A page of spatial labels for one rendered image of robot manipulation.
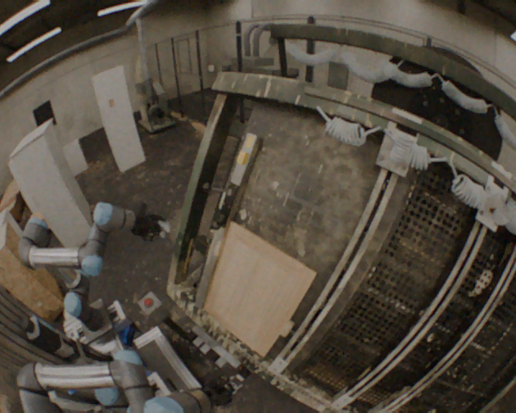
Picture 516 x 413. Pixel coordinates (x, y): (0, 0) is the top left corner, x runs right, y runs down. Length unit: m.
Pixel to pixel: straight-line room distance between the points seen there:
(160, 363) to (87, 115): 8.05
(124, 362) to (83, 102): 8.47
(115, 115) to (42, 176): 2.00
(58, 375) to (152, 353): 1.51
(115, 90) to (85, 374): 4.15
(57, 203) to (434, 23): 6.82
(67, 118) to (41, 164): 5.89
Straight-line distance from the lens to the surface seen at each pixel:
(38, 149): 2.97
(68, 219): 3.34
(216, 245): 1.06
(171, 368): 2.02
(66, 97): 8.74
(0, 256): 2.59
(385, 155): 0.69
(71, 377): 0.67
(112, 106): 4.37
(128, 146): 4.61
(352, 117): 0.74
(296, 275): 0.89
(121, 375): 0.61
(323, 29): 1.25
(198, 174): 1.11
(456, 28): 5.19
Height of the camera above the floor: 2.09
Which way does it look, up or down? 43 degrees down
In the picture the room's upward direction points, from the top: 1 degrees counter-clockwise
